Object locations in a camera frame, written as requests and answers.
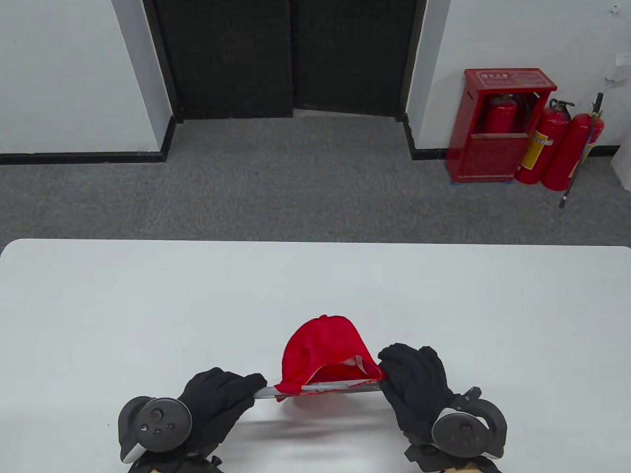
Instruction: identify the person's right hand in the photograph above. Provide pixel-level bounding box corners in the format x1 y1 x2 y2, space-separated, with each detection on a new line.
377 343 503 473

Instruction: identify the person's left hand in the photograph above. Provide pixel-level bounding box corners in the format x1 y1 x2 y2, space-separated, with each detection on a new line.
127 367 268 473

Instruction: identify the gray hanger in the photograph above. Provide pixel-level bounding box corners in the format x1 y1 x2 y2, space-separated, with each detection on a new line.
254 382 385 400

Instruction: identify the red baseball cap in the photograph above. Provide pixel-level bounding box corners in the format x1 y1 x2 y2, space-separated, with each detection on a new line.
274 314 386 402

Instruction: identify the black left hand controller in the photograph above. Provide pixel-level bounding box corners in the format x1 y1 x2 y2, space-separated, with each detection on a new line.
117 396 193 464

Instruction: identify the black hand controller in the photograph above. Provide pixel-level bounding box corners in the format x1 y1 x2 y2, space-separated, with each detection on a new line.
431 387 508 462
117 396 193 464

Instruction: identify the black right hand controller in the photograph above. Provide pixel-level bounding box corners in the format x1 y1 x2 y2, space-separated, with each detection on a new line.
431 387 508 462

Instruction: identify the red fire extinguisher cabinet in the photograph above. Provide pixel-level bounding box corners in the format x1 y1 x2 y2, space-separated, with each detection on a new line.
446 68 558 184

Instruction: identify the yellow label red fire extinguisher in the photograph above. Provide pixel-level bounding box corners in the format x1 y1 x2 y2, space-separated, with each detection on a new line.
515 99 575 186

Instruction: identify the black door leaf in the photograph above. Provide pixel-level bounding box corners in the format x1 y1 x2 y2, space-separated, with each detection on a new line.
291 0 421 118
152 0 295 120

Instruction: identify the red extinguisher with hose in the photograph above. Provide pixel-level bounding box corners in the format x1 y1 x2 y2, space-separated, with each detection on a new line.
559 92 605 209

